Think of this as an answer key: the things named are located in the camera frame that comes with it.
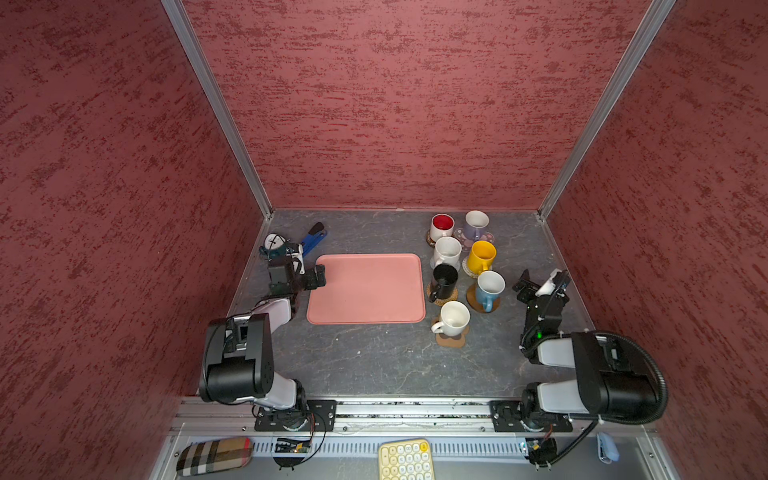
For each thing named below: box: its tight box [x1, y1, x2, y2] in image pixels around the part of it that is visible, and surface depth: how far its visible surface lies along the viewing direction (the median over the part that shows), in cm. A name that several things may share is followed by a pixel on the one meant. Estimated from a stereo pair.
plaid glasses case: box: [176, 438, 253, 477], surface depth 68 cm
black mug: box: [428, 263, 459, 302], surface depth 95 cm
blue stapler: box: [301, 221, 328, 257], surface depth 112 cm
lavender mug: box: [464, 209, 490, 241], surface depth 112 cm
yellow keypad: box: [378, 438, 434, 480], surface depth 68 cm
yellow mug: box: [467, 240, 497, 275], surface depth 99 cm
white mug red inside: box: [430, 213, 455, 243], surface depth 109 cm
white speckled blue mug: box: [476, 270, 506, 313], surface depth 91 cm
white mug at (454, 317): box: [431, 300, 471, 337], surface depth 85 cm
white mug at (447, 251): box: [433, 236, 462, 267], surface depth 101 cm
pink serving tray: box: [306, 253, 426, 325], surface depth 99 cm
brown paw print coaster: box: [435, 325, 470, 348], surface depth 89 cm
